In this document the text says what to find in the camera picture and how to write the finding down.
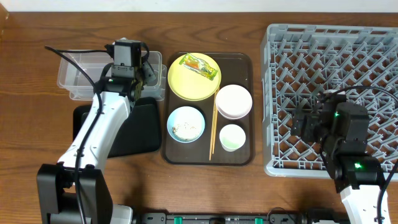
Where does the rice pile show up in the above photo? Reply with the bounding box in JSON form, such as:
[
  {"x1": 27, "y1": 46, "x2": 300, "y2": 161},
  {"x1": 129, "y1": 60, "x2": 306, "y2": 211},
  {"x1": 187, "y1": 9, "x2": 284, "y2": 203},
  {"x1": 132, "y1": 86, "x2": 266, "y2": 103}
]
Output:
[{"x1": 172, "y1": 123, "x2": 201, "y2": 142}]

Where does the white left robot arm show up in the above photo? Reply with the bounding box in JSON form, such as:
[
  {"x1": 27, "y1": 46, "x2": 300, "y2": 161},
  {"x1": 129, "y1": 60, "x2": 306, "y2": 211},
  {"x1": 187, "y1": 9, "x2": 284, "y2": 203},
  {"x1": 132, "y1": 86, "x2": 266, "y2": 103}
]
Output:
[{"x1": 37, "y1": 64, "x2": 162, "y2": 223}]

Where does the white cup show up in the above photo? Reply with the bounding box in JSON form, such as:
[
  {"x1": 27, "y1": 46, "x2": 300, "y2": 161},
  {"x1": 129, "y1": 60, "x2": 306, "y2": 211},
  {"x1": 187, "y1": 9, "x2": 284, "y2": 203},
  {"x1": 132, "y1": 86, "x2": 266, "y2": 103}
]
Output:
[{"x1": 220, "y1": 124, "x2": 246, "y2": 152}]

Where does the light blue bowl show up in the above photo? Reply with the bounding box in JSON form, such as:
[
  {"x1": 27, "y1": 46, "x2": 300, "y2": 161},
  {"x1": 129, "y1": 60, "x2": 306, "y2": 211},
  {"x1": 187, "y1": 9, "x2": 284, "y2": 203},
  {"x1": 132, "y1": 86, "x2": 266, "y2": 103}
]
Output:
[{"x1": 166, "y1": 106, "x2": 206, "y2": 143}]

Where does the yellow plate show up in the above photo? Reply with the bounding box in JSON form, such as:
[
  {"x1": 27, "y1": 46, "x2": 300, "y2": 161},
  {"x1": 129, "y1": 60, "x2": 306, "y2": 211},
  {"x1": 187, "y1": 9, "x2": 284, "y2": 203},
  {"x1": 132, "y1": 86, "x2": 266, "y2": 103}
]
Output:
[{"x1": 167, "y1": 53, "x2": 222, "y2": 101}]

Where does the black waste tray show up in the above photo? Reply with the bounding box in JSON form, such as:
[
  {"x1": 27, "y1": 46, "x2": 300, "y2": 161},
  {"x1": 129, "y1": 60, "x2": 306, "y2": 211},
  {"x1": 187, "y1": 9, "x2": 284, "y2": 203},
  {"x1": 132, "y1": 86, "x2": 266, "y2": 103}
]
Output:
[{"x1": 72, "y1": 96, "x2": 162, "y2": 159}]

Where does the green snack wrapper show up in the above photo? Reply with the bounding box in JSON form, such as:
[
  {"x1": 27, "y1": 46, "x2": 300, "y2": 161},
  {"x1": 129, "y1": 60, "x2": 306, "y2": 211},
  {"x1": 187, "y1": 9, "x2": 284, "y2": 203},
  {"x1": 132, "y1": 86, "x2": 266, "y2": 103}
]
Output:
[{"x1": 178, "y1": 53, "x2": 218, "y2": 81}]

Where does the dark brown serving tray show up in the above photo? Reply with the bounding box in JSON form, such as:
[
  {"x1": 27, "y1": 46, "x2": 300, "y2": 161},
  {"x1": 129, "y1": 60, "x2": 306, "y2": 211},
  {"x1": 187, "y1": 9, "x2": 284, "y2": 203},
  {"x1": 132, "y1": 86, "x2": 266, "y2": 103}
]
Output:
[{"x1": 161, "y1": 53, "x2": 255, "y2": 166}]

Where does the clear plastic bin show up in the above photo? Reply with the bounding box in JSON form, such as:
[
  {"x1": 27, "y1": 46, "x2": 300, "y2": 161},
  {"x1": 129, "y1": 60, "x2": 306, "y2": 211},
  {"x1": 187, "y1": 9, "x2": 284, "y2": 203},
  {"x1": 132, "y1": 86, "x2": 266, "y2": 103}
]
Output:
[{"x1": 57, "y1": 49, "x2": 167, "y2": 101}]

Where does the grey dishwasher rack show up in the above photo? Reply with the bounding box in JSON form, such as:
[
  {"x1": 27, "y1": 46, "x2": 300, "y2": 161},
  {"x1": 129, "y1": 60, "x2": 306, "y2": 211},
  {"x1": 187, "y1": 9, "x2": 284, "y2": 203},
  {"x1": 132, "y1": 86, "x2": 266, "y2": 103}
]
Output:
[{"x1": 261, "y1": 24, "x2": 397, "y2": 179}]

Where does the pink bowl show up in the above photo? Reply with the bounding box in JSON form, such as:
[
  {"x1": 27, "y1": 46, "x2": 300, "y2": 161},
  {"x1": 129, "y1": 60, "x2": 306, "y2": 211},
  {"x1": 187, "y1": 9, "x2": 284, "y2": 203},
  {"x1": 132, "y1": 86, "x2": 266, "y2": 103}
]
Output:
[{"x1": 216, "y1": 85, "x2": 252, "y2": 120}]

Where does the wooden chopstick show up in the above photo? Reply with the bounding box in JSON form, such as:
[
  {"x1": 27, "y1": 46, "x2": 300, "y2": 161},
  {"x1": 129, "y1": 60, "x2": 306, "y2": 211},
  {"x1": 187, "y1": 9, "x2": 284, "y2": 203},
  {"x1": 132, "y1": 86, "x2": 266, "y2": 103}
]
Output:
[
  {"x1": 211, "y1": 86, "x2": 220, "y2": 156},
  {"x1": 208, "y1": 88, "x2": 219, "y2": 161}
]

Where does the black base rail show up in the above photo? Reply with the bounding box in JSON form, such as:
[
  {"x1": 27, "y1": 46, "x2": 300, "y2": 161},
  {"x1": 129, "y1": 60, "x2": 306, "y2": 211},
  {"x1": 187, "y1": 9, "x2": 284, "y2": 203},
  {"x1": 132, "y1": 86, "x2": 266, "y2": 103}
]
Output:
[{"x1": 133, "y1": 207, "x2": 350, "y2": 224}]

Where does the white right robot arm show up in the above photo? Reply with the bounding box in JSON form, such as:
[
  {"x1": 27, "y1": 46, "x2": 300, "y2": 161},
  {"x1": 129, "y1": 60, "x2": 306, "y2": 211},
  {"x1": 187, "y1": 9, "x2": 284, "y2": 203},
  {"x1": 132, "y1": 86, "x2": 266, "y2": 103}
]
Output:
[{"x1": 290, "y1": 93, "x2": 392, "y2": 223}]

